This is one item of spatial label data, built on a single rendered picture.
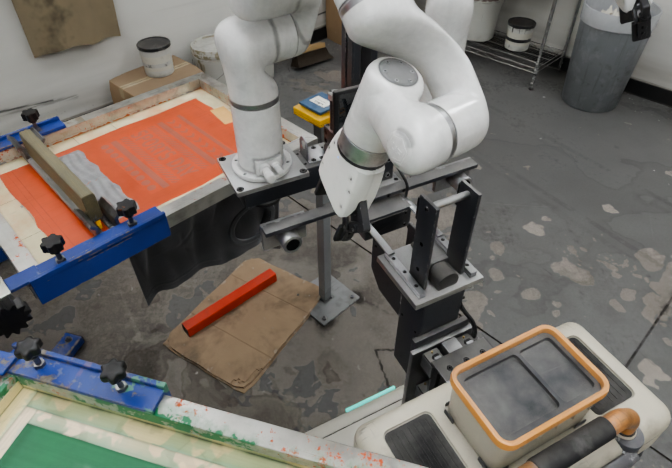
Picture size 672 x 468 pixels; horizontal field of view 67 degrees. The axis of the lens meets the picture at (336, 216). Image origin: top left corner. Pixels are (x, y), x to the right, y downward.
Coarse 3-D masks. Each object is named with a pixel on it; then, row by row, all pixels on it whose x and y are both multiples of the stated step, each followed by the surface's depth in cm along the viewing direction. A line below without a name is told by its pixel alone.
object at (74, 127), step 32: (160, 96) 164; (224, 96) 163; (64, 128) 147; (288, 128) 147; (0, 160) 139; (192, 192) 125; (224, 192) 128; (0, 224) 116; (32, 256) 108; (32, 288) 102
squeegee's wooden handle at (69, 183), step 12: (24, 132) 132; (24, 144) 134; (36, 144) 128; (36, 156) 129; (48, 156) 124; (48, 168) 124; (60, 168) 120; (60, 180) 120; (72, 180) 117; (72, 192) 116; (84, 192) 113; (84, 204) 113; (96, 204) 115; (96, 216) 117
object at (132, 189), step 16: (224, 128) 154; (112, 176) 135; (128, 176) 135; (192, 176) 135; (208, 176) 135; (128, 192) 130; (144, 192) 130; (160, 192) 130; (176, 192) 130; (48, 208) 125; (64, 208) 125; (144, 208) 125; (48, 224) 121; (64, 224) 121; (80, 224) 121; (80, 240) 117
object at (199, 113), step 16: (176, 112) 161; (192, 112) 161; (208, 112) 161; (128, 128) 154; (144, 128) 154; (208, 128) 154; (80, 144) 147; (96, 144) 147; (96, 160) 141; (112, 160) 141; (0, 176) 135; (16, 176) 135; (32, 176) 135; (16, 192) 130; (32, 192) 130; (48, 192) 130; (32, 208) 125
